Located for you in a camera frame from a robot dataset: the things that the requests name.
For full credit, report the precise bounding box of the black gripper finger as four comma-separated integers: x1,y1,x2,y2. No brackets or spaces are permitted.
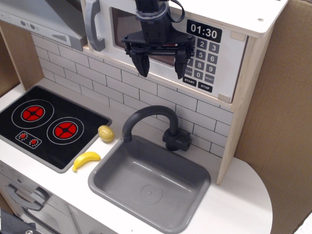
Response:
131,52,150,77
175,50,188,79

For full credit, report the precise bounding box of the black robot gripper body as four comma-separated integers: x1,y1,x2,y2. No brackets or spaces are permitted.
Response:
122,0,195,58

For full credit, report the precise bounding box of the white toy microwave door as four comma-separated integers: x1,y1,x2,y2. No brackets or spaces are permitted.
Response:
84,0,248,103

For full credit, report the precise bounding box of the grey microwave door handle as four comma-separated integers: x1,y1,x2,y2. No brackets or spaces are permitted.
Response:
84,0,105,52

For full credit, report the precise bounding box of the wooden microwave cabinet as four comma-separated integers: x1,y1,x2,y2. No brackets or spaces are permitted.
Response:
81,0,286,184

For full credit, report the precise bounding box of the yellow toy potato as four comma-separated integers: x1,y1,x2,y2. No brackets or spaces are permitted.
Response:
97,125,115,142

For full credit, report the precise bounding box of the dark grey toy faucet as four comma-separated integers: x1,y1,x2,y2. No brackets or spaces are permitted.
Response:
122,105,192,151

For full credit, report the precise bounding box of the grey range hood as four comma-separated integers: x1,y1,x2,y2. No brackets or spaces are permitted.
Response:
0,0,87,51

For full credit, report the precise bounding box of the black toy stovetop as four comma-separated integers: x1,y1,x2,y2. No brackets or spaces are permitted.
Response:
0,86,112,173

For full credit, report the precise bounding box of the yellow toy banana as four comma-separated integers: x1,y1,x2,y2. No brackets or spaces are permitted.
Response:
72,152,101,172

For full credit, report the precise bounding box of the grey toy sink basin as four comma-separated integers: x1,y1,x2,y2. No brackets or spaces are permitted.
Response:
88,136,211,234

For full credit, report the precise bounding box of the brown cardboard panel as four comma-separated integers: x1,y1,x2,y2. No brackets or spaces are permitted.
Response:
235,0,312,234

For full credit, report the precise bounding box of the white toy oven door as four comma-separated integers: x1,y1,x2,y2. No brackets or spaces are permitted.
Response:
0,162,78,234

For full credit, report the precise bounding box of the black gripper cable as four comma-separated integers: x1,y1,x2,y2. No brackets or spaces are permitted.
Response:
167,0,186,24

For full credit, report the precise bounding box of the grey oven door handle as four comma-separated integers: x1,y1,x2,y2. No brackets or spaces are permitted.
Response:
6,184,50,211

